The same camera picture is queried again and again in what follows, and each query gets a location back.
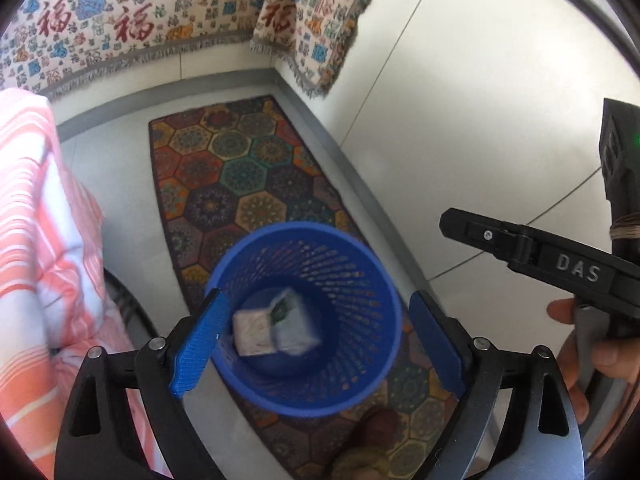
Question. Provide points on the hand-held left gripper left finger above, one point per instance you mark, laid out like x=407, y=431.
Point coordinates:
x=200, y=342

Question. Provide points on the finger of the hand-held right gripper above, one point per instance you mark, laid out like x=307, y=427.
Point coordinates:
x=480, y=235

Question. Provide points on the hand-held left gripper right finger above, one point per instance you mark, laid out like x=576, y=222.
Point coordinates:
x=435, y=345

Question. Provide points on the hexagon patterned rug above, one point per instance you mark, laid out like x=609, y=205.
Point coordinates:
x=260, y=170

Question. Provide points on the small printed fringed blanket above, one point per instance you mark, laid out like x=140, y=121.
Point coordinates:
x=320, y=20

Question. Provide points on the pink striped tablecloth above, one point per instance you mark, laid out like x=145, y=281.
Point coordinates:
x=40, y=210

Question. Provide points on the white tissue packet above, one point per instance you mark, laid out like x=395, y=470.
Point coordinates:
x=282, y=330

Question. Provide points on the blue mesh plastic wastebasket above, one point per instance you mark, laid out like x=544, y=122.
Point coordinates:
x=370, y=310

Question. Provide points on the large printed fringed blanket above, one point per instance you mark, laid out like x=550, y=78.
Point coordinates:
x=125, y=15

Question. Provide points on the person's right hand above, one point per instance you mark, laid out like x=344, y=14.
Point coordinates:
x=617, y=357

